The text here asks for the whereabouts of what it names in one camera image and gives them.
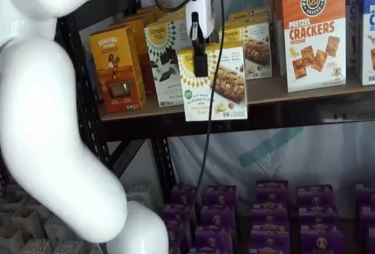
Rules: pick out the Simple Mills sweet thins box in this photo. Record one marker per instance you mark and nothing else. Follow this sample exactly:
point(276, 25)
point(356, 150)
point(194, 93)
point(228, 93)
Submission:
point(164, 69)

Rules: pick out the black metal shelf rack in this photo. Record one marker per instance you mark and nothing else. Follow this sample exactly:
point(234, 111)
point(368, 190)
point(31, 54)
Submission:
point(146, 125)

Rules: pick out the white patterned small box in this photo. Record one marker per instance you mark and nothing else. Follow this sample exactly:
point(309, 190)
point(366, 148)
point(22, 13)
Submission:
point(27, 221)
point(68, 248)
point(58, 229)
point(141, 195)
point(10, 243)
point(37, 247)

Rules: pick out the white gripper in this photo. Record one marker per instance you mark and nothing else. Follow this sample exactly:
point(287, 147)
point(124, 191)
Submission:
point(205, 8)

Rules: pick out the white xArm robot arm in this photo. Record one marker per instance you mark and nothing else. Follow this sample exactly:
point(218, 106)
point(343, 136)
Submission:
point(44, 104)

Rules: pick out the orange pretzel crackers box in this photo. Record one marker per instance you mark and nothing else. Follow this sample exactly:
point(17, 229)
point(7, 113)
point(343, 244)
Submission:
point(315, 46)
point(276, 31)

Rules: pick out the orange Revival snack box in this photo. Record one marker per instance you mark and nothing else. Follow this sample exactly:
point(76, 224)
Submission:
point(114, 69)
point(148, 61)

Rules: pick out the purple snack box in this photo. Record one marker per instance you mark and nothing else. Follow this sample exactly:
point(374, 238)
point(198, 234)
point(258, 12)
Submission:
point(315, 196)
point(270, 236)
point(214, 238)
point(365, 195)
point(272, 192)
point(371, 240)
point(184, 197)
point(175, 239)
point(218, 219)
point(221, 197)
point(209, 251)
point(368, 216)
point(177, 216)
point(317, 217)
point(269, 251)
point(271, 213)
point(321, 240)

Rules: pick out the blue pretzel crackers box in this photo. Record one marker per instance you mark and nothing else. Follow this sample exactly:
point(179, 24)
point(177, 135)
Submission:
point(368, 46)
point(353, 17)

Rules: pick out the teal tape strip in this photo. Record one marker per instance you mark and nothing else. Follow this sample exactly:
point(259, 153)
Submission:
point(269, 147)

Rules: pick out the light wooden shelf board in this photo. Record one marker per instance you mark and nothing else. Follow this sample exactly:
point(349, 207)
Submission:
point(269, 90)

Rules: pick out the small Simple Mills bar box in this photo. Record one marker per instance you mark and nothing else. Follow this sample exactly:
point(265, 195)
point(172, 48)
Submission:
point(255, 52)
point(249, 20)
point(216, 90)

